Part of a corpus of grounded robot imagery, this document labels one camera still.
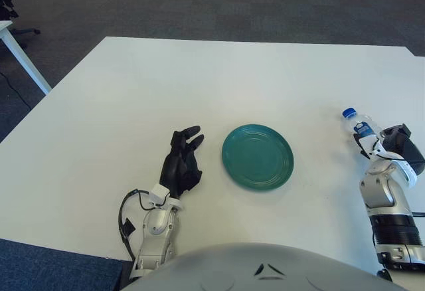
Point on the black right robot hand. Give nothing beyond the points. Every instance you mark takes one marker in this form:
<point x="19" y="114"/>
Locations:
<point x="410" y="148"/>

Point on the black office chair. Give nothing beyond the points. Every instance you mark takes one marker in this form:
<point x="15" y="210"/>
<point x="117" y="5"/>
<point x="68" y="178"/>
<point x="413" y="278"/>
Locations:
<point x="26" y="31"/>

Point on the teal green round plate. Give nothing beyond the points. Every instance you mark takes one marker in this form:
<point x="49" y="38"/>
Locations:
<point x="257" y="156"/>

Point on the white desk leg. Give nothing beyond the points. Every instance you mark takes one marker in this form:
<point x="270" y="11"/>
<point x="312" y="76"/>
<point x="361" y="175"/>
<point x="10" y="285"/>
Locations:
<point x="23" y="61"/>

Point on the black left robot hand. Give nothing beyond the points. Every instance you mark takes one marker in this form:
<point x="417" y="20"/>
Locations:
<point x="172" y="171"/>

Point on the clear bottle with blue cap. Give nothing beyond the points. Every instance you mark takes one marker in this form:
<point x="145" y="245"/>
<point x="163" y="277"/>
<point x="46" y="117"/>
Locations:
<point x="362" y="125"/>

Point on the grey robot torso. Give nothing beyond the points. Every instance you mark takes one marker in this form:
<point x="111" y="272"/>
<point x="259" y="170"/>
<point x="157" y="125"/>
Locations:
<point x="265" y="271"/>

